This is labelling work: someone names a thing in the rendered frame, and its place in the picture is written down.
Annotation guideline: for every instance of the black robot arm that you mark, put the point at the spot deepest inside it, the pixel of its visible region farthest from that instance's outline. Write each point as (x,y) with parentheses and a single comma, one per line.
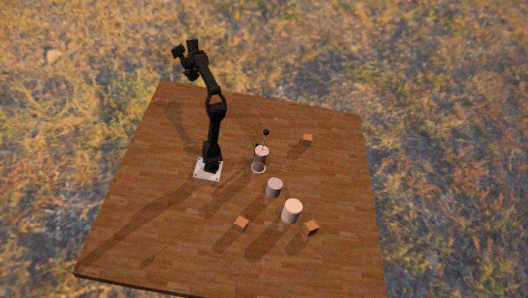
(211,153)

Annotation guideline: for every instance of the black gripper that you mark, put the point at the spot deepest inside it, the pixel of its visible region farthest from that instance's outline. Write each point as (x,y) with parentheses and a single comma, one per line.
(190,73)

